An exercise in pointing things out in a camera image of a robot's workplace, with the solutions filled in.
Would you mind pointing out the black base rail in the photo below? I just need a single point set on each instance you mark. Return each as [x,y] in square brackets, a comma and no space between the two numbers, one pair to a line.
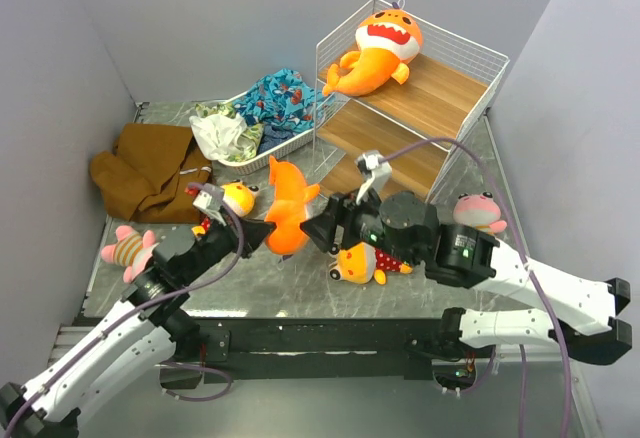
[294,348]

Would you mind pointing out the white laundry basket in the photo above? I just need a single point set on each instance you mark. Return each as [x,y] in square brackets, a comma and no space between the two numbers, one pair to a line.
[283,149]

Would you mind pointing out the pink frog plush right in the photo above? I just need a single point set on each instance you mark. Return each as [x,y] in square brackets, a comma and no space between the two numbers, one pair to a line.
[479,211]

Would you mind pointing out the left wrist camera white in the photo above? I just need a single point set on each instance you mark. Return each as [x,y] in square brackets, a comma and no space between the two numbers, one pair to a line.
[207,198]

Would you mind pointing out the pink frog plush left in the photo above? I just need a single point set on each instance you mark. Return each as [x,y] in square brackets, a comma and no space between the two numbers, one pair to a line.
[131,251]

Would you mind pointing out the yellow frog plush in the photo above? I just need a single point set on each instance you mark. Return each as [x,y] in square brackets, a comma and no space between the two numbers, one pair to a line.
[363,263]
[239,197]

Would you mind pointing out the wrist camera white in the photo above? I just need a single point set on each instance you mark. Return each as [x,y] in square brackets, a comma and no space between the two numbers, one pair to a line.
[376,171]
[207,198]

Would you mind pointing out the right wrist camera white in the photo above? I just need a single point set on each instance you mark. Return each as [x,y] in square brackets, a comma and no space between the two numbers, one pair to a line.
[376,171]

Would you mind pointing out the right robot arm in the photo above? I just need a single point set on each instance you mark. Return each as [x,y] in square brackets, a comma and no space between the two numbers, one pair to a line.
[578,314]

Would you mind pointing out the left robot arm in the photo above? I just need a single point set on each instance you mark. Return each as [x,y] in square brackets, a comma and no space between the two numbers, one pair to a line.
[144,328]

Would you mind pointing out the brown garment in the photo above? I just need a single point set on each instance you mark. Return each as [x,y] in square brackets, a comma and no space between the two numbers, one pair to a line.
[144,177]

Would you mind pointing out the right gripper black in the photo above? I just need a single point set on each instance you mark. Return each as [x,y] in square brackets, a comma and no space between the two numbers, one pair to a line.
[344,210]

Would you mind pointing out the large orange shark plush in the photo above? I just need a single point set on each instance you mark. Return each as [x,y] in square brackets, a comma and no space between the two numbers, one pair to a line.
[387,41]

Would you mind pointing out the pink frog plush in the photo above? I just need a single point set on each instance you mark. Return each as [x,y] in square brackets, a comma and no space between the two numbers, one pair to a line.
[131,251]
[479,211]

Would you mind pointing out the white green cloth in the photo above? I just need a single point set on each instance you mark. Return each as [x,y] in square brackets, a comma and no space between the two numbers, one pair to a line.
[221,133]

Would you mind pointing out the blue patterned cloth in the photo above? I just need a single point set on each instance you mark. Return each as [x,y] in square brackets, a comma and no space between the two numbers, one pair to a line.
[282,103]

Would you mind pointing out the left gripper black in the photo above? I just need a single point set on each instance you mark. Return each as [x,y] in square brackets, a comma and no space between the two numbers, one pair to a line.
[253,232]

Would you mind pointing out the white wire wooden shelf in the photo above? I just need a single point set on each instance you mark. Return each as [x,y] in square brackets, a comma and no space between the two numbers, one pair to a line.
[452,81]

